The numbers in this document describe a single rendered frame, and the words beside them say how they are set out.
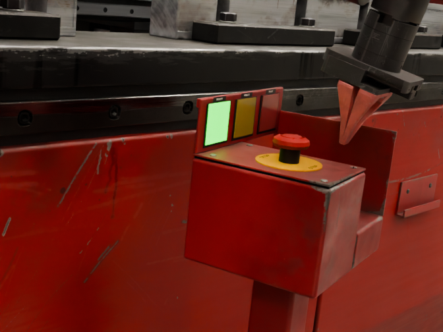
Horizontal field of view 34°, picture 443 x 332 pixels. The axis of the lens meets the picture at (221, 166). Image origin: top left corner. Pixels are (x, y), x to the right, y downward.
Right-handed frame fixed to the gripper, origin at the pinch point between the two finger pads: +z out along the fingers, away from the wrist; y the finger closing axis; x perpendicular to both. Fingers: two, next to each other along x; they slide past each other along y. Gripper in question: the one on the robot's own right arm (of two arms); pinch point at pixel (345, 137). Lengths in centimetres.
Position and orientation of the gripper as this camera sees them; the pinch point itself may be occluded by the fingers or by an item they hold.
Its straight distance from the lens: 84.2
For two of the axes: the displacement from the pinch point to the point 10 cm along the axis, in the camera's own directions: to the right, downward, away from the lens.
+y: -8.1, -4.3, 3.9
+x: -4.9, 1.6, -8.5
